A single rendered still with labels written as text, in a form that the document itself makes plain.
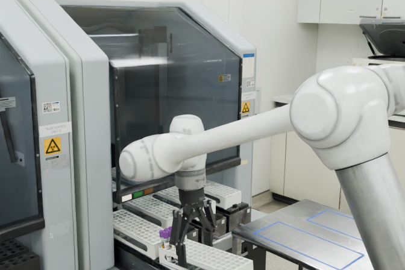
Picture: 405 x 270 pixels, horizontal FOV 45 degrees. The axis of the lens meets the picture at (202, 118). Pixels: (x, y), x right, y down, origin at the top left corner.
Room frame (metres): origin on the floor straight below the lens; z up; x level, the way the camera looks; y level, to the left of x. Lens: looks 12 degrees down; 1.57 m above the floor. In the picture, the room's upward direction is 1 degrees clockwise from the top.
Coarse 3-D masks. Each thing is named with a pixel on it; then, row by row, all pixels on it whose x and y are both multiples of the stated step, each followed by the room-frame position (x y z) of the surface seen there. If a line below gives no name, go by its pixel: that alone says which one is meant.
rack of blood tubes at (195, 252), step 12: (168, 252) 1.34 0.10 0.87; (192, 252) 1.32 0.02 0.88; (204, 252) 1.31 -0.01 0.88; (216, 252) 1.31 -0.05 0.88; (168, 264) 1.34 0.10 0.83; (192, 264) 1.26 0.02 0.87; (204, 264) 1.23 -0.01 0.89; (216, 264) 1.23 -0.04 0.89; (228, 264) 1.22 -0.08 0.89; (240, 264) 1.24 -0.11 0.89; (252, 264) 1.23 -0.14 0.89
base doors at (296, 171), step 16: (272, 144) 3.94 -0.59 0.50; (288, 144) 3.83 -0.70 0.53; (304, 144) 3.72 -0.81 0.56; (400, 144) 3.19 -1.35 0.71; (272, 160) 3.93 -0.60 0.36; (288, 160) 3.82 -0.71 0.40; (304, 160) 3.71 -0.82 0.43; (320, 160) 3.61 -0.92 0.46; (400, 160) 3.19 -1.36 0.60; (272, 176) 3.93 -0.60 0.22; (288, 176) 3.82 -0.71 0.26; (304, 176) 3.71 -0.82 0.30; (320, 176) 3.61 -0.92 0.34; (336, 176) 3.51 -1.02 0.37; (400, 176) 3.18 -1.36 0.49; (288, 192) 3.81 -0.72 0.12; (304, 192) 3.70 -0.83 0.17; (320, 192) 3.60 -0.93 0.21; (336, 192) 3.50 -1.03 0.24; (336, 208) 3.50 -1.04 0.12
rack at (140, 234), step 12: (120, 216) 1.60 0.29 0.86; (132, 216) 1.61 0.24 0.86; (120, 228) 1.50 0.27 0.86; (132, 228) 1.50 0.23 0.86; (144, 228) 1.51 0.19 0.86; (156, 228) 1.50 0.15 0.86; (120, 240) 1.50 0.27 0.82; (132, 240) 1.53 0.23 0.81; (144, 240) 1.41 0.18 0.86; (156, 240) 1.43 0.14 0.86; (144, 252) 1.42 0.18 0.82; (156, 252) 1.39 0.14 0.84
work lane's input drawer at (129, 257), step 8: (120, 248) 1.48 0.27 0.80; (128, 248) 1.46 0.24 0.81; (120, 256) 1.48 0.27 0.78; (128, 256) 1.44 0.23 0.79; (136, 256) 1.42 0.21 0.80; (144, 256) 1.40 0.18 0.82; (128, 264) 1.44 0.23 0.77; (136, 264) 1.42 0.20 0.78; (144, 264) 1.39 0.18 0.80; (152, 264) 1.38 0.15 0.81; (160, 264) 1.35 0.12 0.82
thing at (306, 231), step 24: (264, 216) 1.71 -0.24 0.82; (288, 216) 1.72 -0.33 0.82; (312, 216) 1.72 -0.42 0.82; (336, 216) 1.72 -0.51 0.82; (240, 240) 1.59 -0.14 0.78; (264, 240) 1.51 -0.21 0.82; (288, 240) 1.52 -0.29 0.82; (312, 240) 1.52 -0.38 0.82; (336, 240) 1.52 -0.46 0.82; (360, 240) 1.52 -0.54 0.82; (312, 264) 1.36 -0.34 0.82; (336, 264) 1.36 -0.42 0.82; (360, 264) 1.36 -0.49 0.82
